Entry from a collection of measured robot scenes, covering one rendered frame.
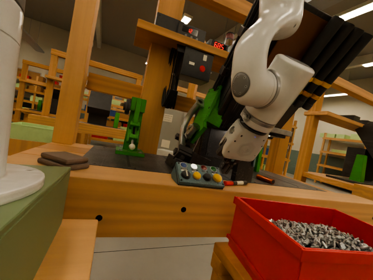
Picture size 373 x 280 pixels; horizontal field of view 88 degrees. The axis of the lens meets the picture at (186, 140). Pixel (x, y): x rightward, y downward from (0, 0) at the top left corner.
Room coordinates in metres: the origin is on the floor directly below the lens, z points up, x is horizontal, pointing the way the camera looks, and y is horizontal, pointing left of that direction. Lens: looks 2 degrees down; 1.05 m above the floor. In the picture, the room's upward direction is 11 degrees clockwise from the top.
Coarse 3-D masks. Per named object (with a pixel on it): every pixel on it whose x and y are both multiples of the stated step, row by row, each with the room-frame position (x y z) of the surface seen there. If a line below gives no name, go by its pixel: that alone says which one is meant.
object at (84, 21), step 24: (96, 0) 0.97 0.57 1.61; (168, 0) 1.09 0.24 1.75; (72, 24) 0.95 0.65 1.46; (72, 48) 0.95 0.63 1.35; (168, 48) 1.11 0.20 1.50; (72, 72) 0.96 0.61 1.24; (168, 72) 1.11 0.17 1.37; (72, 96) 0.96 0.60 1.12; (144, 96) 1.08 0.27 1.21; (72, 120) 0.97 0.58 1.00; (144, 120) 1.09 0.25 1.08; (144, 144) 1.09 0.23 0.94
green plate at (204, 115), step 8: (216, 88) 0.84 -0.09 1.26; (208, 96) 0.88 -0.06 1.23; (216, 96) 0.81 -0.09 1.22; (208, 104) 0.84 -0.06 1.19; (216, 104) 0.83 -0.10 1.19; (200, 112) 0.88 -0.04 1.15; (208, 112) 0.80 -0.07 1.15; (216, 112) 0.83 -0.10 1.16; (200, 120) 0.84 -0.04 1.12; (208, 120) 0.82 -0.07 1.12; (216, 120) 0.83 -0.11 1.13
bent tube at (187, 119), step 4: (196, 100) 0.87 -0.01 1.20; (200, 100) 0.90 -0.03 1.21; (196, 104) 0.88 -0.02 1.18; (200, 104) 0.87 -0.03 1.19; (192, 108) 0.90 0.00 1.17; (196, 108) 0.89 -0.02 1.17; (188, 112) 0.92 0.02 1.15; (192, 112) 0.91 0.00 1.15; (188, 116) 0.92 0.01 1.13; (192, 116) 0.93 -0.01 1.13; (184, 120) 0.93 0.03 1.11; (188, 120) 0.93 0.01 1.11; (184, 124) 0.92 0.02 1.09; (180, 128) 0.92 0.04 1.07; (184, 128) 0.91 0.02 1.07; (180, 132) 0.89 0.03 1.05; (184, 132) 0.89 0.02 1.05; (180, 136) 0.87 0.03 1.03; (180, 140) 0.85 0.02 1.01; (184, 140) 0.85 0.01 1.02; (184, 144) 0.83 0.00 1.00
